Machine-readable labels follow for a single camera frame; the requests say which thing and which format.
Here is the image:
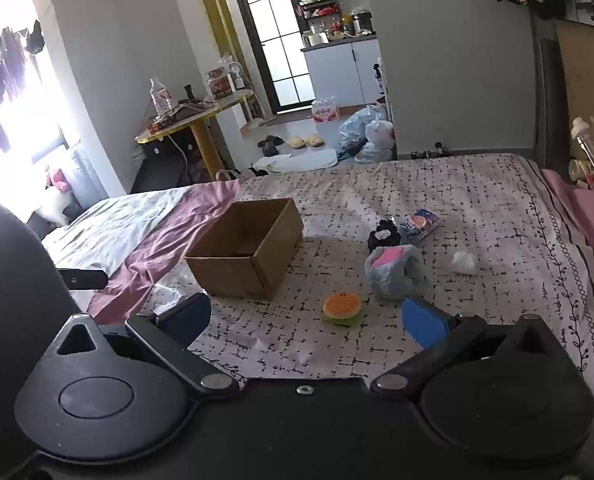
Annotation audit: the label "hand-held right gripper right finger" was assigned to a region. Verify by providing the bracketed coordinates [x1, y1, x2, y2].
[372, 296, 560, 401]

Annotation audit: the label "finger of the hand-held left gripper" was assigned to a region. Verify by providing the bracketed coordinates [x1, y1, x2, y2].
[57, 268, 109, 292]

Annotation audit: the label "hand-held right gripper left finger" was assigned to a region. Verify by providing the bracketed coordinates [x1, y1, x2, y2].
[42, 292, 238, 401]

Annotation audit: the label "white soft wad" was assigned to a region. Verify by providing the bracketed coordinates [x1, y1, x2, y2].
[449, 250, 479, 276]

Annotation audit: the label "brown cardboard box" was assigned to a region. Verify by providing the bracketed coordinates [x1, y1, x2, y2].
[184, 197, 305, 302]

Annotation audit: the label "burger squishy toy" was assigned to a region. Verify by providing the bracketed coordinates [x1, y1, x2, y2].
[322, 292, 364, 328]

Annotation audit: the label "black item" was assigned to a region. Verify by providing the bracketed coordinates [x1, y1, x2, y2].
[367, 216, 404, 252]

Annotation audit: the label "small black floor objects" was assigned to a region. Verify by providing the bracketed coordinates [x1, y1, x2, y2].
[411, 141, 452, 159]

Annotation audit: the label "blue-grey fuzzy sock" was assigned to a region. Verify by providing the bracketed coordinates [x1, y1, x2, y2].
[364, 244, 426, 302]

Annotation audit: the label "pink and grey duvet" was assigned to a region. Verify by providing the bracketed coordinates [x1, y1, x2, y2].
[42, 177, 242, 327]

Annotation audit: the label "white plush toy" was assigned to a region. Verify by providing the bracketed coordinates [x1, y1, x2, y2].
[33, 187, 74, 227]

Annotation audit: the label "blue snack packet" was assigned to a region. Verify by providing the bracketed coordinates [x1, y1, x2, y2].
[399, 209, 442, 245]

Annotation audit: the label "pink plush toy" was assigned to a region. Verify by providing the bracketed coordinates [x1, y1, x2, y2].
[46, 164, 74, 194]

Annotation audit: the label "printed bed sheet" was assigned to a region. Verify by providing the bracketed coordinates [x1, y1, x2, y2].
[149, 152, 594, 398]

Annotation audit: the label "dark cabinet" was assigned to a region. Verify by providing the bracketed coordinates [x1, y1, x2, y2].
[129, 135, 198, 195]

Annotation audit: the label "pair of black slippers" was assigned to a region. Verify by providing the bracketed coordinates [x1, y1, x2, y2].
[257, 134, 284, 157]

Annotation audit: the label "white floor mat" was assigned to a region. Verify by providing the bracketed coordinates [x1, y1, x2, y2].
[253, 149, 338, 173]

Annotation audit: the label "white and red plastic bag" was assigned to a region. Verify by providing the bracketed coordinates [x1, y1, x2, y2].
[365, 119, 396, 149]

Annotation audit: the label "clear water bottle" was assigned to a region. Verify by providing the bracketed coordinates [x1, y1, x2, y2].
[149, 78, 176, 117]

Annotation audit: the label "yellow-edged table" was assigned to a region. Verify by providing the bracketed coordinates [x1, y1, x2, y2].
[136, 89, 256, 181]

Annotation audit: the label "pink pillow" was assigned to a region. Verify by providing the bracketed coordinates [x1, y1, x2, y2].
[541, 167, 594, 266]

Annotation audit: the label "clear blue plastic bag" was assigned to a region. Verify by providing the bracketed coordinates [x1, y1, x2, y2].
[337, 104, 388, 155]

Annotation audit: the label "pair of beige slippers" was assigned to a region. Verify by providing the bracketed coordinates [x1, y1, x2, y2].
[285, 133, 326, 150]

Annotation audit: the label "white jar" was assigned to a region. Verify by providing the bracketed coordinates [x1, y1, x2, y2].
[569, 157, 594, 184]

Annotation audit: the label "snack bag on table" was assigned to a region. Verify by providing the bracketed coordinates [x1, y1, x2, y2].
[207, 66, 236, 101]

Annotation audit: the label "pink pack of water bottles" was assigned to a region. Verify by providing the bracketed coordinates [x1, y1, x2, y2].
[311, 95, 342, 124]

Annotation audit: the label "white small appliance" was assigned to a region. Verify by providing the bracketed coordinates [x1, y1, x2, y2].
[227, 61, 246, 93]

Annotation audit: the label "white kitchen cabinet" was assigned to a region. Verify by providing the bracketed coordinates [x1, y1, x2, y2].
[301, 35, 384, 109]

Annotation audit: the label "yellow curtain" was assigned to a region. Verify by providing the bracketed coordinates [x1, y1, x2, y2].
[196, 0, 258, 122]

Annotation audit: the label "dark glass-pane door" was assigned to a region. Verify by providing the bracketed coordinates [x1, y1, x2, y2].
[228, 0, 318, 117]

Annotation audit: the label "brown headboard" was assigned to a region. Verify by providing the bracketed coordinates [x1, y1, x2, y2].
[531, 10, 594, 193]

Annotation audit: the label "cluttered kitchen shelf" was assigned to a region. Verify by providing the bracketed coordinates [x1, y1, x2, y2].
[293, 0, 378, 50]

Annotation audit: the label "white cable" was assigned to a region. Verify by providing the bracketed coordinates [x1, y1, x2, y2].
[166, 131, 190, 173]

